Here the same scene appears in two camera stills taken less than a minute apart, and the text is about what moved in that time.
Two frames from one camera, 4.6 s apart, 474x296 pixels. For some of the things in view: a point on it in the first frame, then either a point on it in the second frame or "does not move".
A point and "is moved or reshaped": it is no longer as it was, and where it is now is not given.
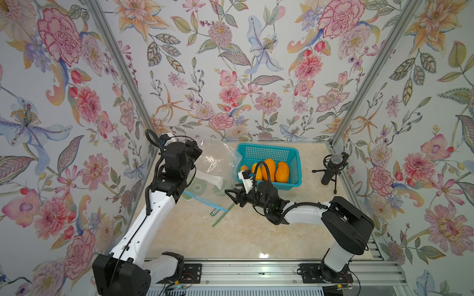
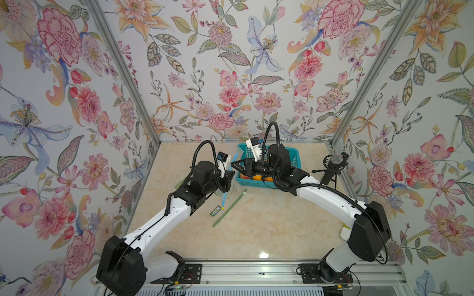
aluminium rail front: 383,273 does not move
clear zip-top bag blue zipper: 215,172 is moved or reshaped
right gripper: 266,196 to 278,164
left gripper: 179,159 to 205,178
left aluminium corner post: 149,121 does not move
